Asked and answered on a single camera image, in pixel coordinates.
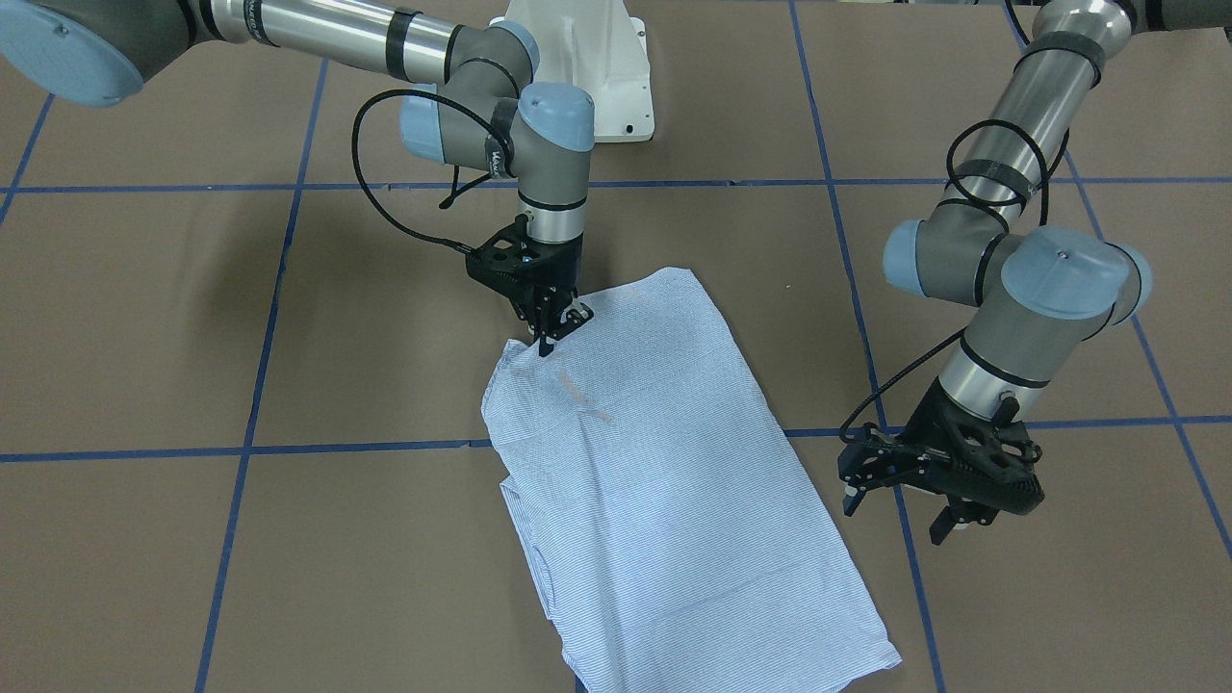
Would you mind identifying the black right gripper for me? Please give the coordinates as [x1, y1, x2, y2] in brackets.
[466, 219, 594, 358]

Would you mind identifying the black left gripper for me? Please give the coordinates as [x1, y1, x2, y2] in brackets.
[837, 383, 1044, 547]

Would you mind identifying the light blue striped shirt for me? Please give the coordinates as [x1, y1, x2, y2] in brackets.
[480, 268, 901, 692]

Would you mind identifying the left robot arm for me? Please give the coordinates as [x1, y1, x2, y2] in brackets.
[837, 1, 1153, 544]

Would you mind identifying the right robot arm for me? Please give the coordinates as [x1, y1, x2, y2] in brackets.
[1, 1, 598, 356]

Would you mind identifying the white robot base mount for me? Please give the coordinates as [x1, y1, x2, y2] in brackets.
[490, 1, 655, 143]

